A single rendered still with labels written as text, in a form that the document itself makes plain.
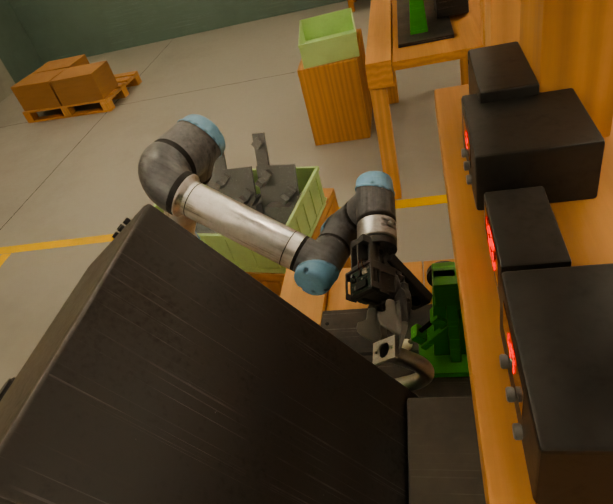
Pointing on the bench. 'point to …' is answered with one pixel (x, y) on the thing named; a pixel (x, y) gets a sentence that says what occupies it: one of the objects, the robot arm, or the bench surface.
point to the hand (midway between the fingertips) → (392, 349)
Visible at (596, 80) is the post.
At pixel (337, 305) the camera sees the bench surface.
